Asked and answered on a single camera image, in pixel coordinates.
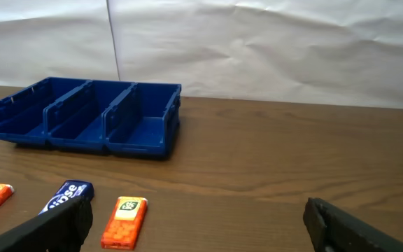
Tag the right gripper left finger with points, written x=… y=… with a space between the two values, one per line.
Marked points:
x=54 y=229

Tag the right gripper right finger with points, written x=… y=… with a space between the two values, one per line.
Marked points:
x=341 y=231

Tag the blue candy pack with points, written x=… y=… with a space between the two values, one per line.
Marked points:
x=69 y=194

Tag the blue tray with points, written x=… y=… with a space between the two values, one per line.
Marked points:
x=93 y=117

